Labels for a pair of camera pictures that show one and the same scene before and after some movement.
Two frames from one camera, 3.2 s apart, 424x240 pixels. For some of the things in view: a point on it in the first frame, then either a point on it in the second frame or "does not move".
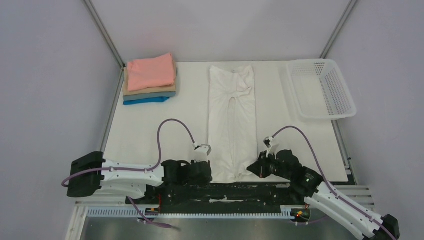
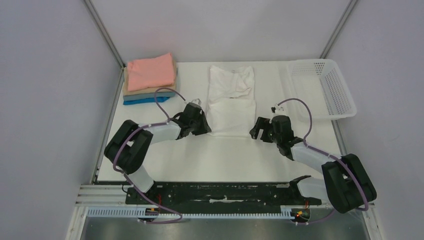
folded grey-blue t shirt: (168, 94) does not move
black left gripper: (205, 181) → (205, 128)
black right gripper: (262, 166) → (265, 127)
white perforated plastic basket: (319, 90) does not move
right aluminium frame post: (337, 30) does not move
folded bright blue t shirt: (160, 99) does not move
